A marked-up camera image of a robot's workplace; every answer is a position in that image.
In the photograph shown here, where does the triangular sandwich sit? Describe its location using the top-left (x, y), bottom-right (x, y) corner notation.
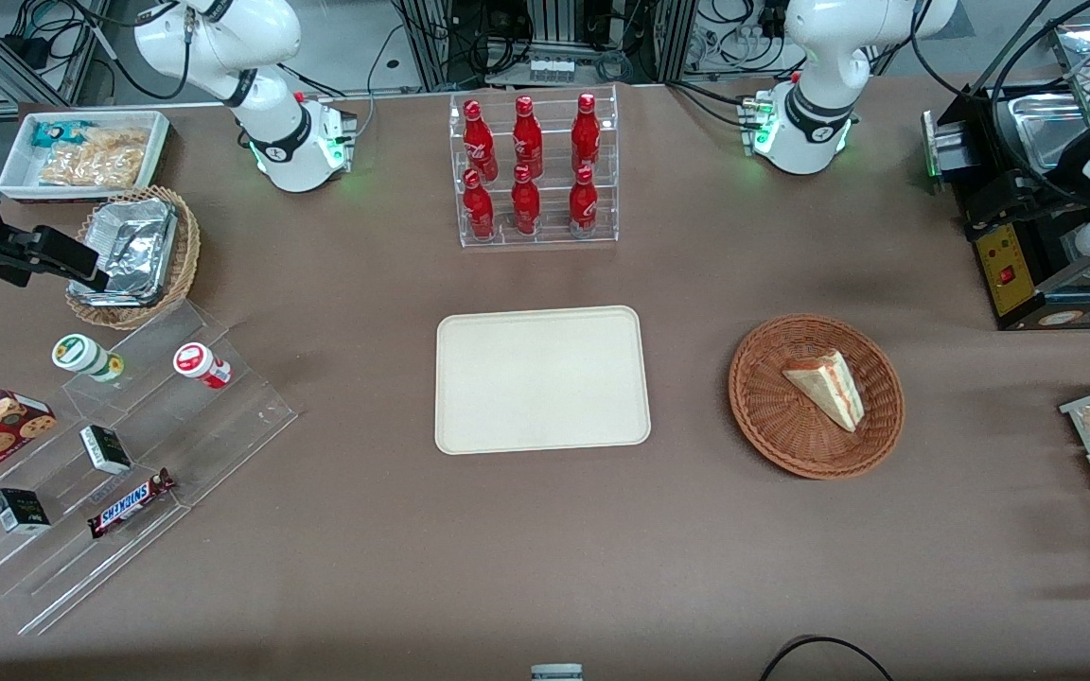
top-left (782, 349), bottom-right (865, 433)

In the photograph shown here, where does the light tan wicker basket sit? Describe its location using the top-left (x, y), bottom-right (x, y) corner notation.
top-left (65, 185), bottom-right (202, 331)

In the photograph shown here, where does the cream rectangular serving tray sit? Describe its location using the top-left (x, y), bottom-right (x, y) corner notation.
top-left (434, 305), bottom-right (652, 456)

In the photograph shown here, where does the brown round wicker basket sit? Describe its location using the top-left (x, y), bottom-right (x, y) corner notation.
top-left (729, 314), bottom-right (905, 480)

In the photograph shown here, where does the stack of foil trays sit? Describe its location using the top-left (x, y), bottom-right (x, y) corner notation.
top-left (69, 197), bottom-right (179, 308)

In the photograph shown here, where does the white rectangular snack bin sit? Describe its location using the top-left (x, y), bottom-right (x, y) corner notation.
top-left (0, 111), bottom-right (171, 203)

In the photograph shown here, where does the clear bag of chips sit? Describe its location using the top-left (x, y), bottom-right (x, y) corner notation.
top-left (39, 128), bottom-right (149, 188)

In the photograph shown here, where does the green lid yogurt cup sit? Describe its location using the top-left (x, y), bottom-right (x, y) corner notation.
top-left (52, 334), bottom-right (125, 383)

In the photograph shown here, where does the blue snack packet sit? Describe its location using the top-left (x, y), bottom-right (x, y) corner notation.
top-left (31, 120), bottom-right (92, 149)

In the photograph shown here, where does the red lid yogurt cup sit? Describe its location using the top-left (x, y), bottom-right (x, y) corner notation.
top-left (173, 342), bottom-right (232, 390)

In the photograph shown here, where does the small black carton box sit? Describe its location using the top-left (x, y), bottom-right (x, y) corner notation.
top-left (79, 425), bottom-right (132, 475)
top-left (0, 488), bottom-right (52, 535)

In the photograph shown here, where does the clear acrylic step shelf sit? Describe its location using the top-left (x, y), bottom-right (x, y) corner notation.
top-left (0, 301), bottom-right (300, 637)

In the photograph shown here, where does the Snickers chocolate bar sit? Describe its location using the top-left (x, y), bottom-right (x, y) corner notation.
top-left (87, 468), bottom-right (177, 540)

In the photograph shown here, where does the red cola bottle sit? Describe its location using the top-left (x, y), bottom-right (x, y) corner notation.
top-left (571, 93), bottom-right (602, 173)
top-left (568, 166), bottom-right (599, 235)
top-left (511, 165), bottom-right (542, 236)
top-left (463, 99), bottom-right (499, 183)
top-left (511, 96), bottom-right (544, 179)
top-left (463, 168), bottom-right (496, 240)

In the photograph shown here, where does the clear acrylic bottle rack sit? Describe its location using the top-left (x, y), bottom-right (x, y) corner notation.
top-left (448, 85), bottom-right (620, 249)

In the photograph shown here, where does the black sealing machine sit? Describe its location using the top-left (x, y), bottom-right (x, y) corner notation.
top-left (922, 85), bottom-right (1090, 332)

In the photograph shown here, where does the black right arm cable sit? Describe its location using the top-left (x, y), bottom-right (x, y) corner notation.
top-left (91, 0), bottom-right (196, 101)

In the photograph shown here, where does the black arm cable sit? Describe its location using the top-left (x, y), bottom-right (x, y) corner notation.
top-left (91, 0), bottom-right (196, 101)
top-left (909, 0), bottom-right (1090, 204)

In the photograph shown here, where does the aluminium profile frame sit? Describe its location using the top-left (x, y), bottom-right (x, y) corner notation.
top-left (394, 0), bottom-right (697, 91)

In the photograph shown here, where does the black loop cable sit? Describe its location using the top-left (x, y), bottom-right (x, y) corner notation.
top-left (758, 636), bottom-right (896, 681)

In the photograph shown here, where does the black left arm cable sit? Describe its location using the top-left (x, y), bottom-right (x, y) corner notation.
top-left (909, 0), bottom-right (1090, 204)

